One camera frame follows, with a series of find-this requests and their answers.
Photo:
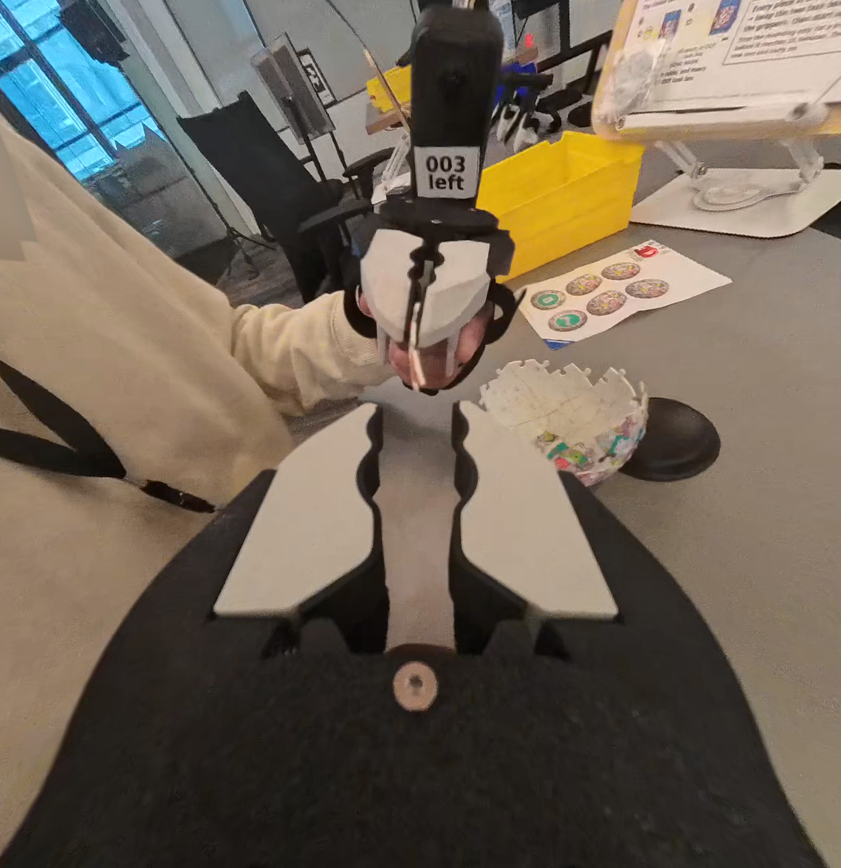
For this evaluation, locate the black office chair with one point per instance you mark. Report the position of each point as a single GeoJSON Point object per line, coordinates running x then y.
{"type": "Point", "coordinates": [257, 169]}

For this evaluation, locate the colourful puzzle ball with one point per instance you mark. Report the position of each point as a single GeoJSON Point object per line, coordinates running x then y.
{"type": "Point", "coordinates": [562, 407]}

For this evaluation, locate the glass window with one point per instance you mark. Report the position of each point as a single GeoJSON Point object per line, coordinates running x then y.
{"type": "Point", "coordinates": [74, 115]}

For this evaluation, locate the puzzle instruction leaflet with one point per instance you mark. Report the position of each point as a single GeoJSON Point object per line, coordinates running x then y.
{"type": "Point", "coordinates": [684, 271]}

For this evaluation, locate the yellow box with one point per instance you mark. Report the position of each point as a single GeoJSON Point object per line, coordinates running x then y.
{"type": "Point", "coordinates": [562, 217]}

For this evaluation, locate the person's left hand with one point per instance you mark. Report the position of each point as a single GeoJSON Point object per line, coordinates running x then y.
{"type": "Point", "coordinates": [437, 363]}

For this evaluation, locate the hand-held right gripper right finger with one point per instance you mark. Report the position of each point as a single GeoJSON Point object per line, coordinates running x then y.
{"type": "Point", "coordinates": [535, 542]}

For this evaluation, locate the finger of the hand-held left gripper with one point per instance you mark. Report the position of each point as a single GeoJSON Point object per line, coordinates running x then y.
{"type": "Point", "coordinates": [461, 285]}
{"type": "Point", "coordinates": [390, 285]}

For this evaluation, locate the person's cream sweatshirt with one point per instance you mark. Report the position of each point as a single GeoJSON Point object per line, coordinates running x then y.
{"type": "Point", "coordinates": [122, 373]}

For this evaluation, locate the marker board on stand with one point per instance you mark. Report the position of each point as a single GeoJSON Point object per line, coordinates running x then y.
{"type": "Point", "coordinates": [291, 88]}

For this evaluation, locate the yellow plastic bin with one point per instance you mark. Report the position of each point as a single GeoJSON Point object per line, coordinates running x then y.
{"type": "Point", "coordinates": [386, 85]}

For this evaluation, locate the black ball stand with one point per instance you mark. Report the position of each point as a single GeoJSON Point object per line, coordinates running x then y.
{"type": "Point", "coordinates": [678, 434]}

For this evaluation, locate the white-backed puzzle piece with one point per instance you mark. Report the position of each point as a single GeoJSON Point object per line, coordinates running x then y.
{"type": "Point", "coordinates": [415, 369]}

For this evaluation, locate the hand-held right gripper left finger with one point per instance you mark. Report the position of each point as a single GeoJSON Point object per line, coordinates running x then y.
{"type": "Point", "coordinates": [305, 542]}

